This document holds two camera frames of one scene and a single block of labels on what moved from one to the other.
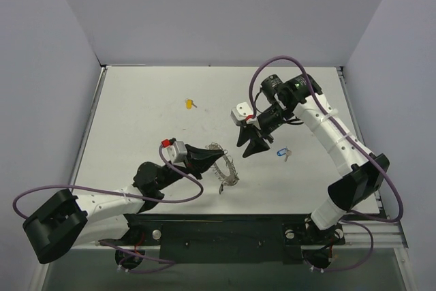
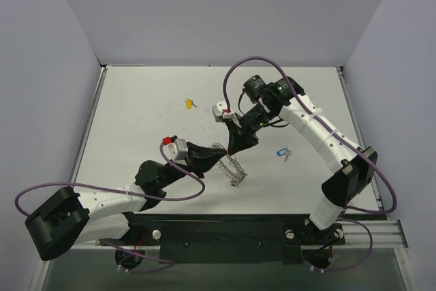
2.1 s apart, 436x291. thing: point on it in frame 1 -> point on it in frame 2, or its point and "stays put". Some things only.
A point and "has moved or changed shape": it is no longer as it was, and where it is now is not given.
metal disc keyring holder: [224, 169] has moved or changed shape
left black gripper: [190, 163] stays put
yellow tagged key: [189, 103] stays put
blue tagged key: [284, 151] stays put
